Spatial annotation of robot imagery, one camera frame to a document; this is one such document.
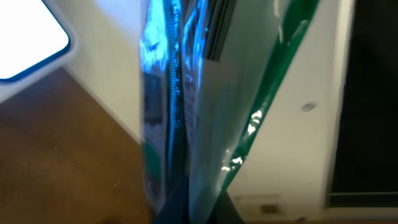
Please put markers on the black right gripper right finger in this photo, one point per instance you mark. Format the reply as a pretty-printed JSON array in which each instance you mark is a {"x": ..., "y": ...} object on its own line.
[{"x": 225, "y": 212}]

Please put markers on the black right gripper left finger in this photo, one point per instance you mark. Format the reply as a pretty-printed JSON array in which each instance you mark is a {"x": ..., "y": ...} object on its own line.
[{"x": 175, "y": 209}]

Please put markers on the green 3M gloves packet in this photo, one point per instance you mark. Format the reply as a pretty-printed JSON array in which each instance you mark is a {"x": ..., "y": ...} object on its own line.
[{"x": 210, "y": 71}]

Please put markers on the white barcode scanner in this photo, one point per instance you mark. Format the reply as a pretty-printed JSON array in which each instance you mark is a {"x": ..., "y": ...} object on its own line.
[{"x": 36, "y": 39}]

